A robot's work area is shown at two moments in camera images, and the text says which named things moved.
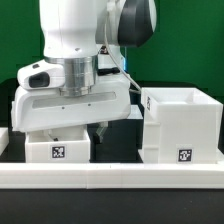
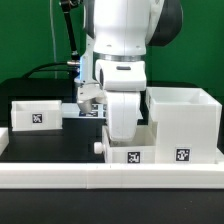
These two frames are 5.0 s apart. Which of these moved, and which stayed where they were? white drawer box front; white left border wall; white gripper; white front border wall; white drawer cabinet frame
Moved: white drawer box front; white gripper
Stayed: white front border wall; white drawer cabinet frame; white left border wall
